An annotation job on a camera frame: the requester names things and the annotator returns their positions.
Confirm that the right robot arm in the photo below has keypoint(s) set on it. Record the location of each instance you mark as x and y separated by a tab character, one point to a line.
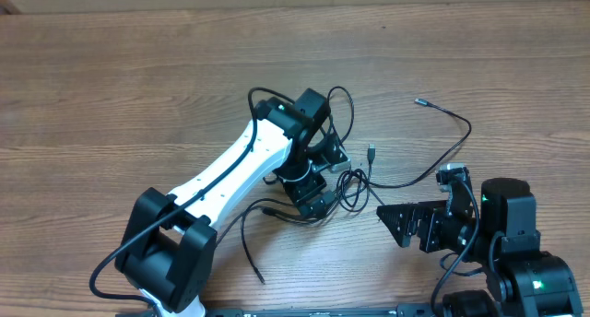
499	232

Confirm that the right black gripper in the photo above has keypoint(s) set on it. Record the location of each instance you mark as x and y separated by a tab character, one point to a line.
430	216

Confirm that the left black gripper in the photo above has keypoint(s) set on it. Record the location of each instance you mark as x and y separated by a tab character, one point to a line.
300	190

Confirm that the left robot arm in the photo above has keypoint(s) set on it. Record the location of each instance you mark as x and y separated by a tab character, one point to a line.
170	238

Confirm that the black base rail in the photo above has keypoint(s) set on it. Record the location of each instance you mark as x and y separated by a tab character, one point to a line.
401	310

